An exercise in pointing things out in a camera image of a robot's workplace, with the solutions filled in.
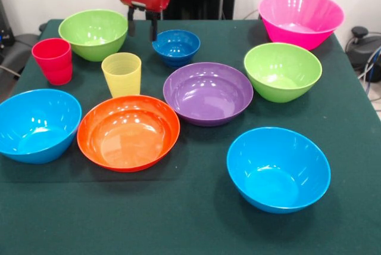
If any small dark blue bowl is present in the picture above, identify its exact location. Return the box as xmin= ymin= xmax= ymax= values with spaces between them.
xmin=152 ymin=29 xmax=201 ymax=69

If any green plastic bowl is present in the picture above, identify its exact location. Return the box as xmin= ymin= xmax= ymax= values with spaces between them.
xmin=243 ymin=42 xmax=323 ymax=104
xmin=58 ymin=9 xmax=130 ymax=63

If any purple plastic bowl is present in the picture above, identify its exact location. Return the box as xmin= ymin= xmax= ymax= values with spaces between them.
xmin=163 ymin=61 xmax=254 ymax=127

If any red plastic cup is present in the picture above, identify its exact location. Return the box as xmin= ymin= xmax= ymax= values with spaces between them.
xmin=32 ymin=38 xmax=73 ymax=86

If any large magenta plastic bowl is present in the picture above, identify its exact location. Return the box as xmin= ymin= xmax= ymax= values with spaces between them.
xmin=258 ymin=0 xmax=345 ymax=51

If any light blue plastic bowl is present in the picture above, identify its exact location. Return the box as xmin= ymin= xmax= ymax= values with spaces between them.
xmin=0 ymin=88 xmax=83 ymax=164
xmin=226 ymin=126 xmax=332 ymax=214

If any yellow plastic cup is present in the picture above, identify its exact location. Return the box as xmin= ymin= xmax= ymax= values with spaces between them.
xmin=101 ymin=52 xmax=142 ymax=98

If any orange plastic bowl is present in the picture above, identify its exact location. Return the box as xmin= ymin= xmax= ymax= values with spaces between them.
xmin=76 ymin=95 xmax=181 ymax=173

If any black equipment case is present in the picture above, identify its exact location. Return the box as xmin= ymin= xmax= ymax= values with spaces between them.
xmin=0 ymin=0 xmax=15 ymax=56

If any dark green tablecloth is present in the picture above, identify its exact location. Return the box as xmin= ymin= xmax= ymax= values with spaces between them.
xmin=0 ymin=18 xmax=381 ymax=255

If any tangle of floor cables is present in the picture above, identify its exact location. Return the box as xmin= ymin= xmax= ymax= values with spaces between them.
xmin=357 ymin=45 xmax=381 ymax=113

